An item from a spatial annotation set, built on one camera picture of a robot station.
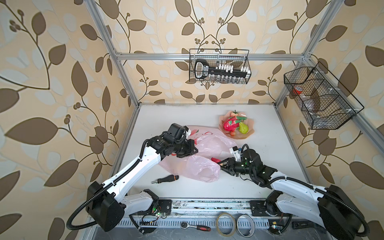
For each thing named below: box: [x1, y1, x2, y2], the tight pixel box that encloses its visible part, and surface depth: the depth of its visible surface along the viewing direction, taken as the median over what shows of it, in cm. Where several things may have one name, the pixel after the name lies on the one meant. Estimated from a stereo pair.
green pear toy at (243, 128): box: [238, 119, 249, 134], surface depth 101 cm
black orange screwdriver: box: [151, 175, 179, 184], surface depth 84 cm
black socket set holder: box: [194, 59, 248, 79], surface depth 84 cm
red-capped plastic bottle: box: [293, 85, 321, 118], surface depth 80 cm
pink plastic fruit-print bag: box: [158, 125, 237, 183], surface depth 74 cm
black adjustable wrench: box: [292, 221, 316, 230], surface depth 71 cm
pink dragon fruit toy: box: [223, 116, 248, 132], surface depth 101 cm
